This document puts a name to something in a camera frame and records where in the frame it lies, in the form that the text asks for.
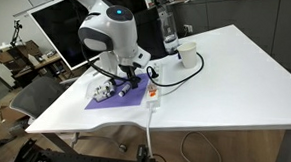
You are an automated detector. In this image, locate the brown cardboard box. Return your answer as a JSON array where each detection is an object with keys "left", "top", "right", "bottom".
[{"left": 15, "top": 38, "right": 43, "bottom": 59}]

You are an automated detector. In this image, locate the white-framed monitor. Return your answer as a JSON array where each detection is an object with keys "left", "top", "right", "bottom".
[{"left": 25, "top": 0, "right": 148, "bottom": 75}]

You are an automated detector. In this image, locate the white power strip cable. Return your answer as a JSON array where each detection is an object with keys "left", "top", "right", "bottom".
[{"left": 143, "top": 104, "right": 158, "bottom": 160}]

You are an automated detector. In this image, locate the white power strip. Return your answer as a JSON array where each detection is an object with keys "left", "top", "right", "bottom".
[{"left": 145, "top": 61, "right": 164, "bottom": 109}]

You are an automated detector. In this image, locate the white wall socket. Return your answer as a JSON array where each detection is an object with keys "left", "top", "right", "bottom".
[{"left": 183, "top": 23, "right": 195, "bottom": 35}]

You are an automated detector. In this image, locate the purple mat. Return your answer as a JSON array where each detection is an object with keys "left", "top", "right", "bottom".
[{"left": 84, "top": 69, "right": 151, "bottom": 114}]

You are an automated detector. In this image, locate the black robot camera cable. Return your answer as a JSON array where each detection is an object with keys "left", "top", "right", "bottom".
[{"left": 77, "top": 42, "right": 145, "bottom": 85}]

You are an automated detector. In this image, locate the wooden desk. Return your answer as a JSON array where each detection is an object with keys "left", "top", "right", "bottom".
[{"left": 13, "top": 49, "right": 63, "bottom": 82}]

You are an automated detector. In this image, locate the black coffee machine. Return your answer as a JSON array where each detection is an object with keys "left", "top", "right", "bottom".
[{"left": 130, "top": 4, "right": 172, "bottom": 61}]

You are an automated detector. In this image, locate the grey office chair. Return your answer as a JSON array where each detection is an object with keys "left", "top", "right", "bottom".
[{"left": 8, "top": 74, "right": 74, "bottom": 125}]

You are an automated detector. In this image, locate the black power cable with plug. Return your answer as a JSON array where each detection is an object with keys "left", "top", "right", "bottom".
[{"left": 145, "top": 49, "right": 206, "bottom": 90}]

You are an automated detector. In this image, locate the white paper cup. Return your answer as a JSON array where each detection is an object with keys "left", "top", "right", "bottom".
[{"left": 176, "top": 41, "right": 200, "bottom": 70}]

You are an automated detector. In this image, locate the black tripod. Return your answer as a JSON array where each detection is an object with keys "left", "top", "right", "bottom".
[{"left": 9, "top": 18, "right": 26, "bottom": 49}]

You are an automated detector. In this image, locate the grey cabinet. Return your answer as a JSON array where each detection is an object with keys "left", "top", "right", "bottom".
[{"left": 170, "top": 0, "right": 291, "bottom": 74}]

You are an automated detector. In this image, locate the white cable loop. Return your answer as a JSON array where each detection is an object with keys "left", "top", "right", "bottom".
[{"left": 179, "top": 130, "right": 225, "bottom": 162}]

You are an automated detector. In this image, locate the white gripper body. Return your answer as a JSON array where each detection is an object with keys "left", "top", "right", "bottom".
[{"left": 118, "top": 46, "right": 152, "bottom": 70}]

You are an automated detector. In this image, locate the clear water tank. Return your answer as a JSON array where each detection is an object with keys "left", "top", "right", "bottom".
[{"left": 155, "top": 5, "right": 182, "bottom": 57}]

